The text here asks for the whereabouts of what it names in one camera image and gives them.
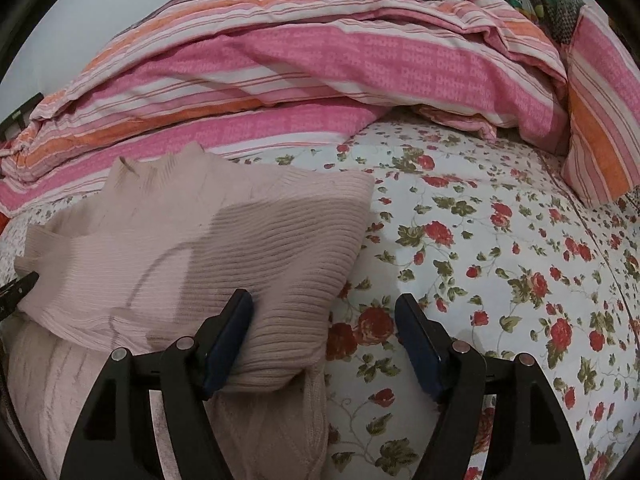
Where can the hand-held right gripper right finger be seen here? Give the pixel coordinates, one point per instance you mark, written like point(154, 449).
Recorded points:
point(417, 347)

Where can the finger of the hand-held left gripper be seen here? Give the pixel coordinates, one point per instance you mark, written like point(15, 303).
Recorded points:
point(20, 286)

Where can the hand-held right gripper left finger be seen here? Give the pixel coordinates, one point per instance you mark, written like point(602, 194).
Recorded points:
point(230, 342)

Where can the pink towel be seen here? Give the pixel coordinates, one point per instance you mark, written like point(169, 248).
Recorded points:
point(250, 240)

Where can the white floral bed sheet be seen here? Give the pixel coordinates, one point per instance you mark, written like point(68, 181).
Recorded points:
point(475, 260)

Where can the dark object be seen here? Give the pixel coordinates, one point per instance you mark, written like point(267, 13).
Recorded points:
point(20, 120)

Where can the pink orange striped pillow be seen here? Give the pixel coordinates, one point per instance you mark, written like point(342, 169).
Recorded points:
point(600, 135)

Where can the pink orange striped duvet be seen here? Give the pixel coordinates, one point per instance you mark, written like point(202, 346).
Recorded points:
point(300, 70)

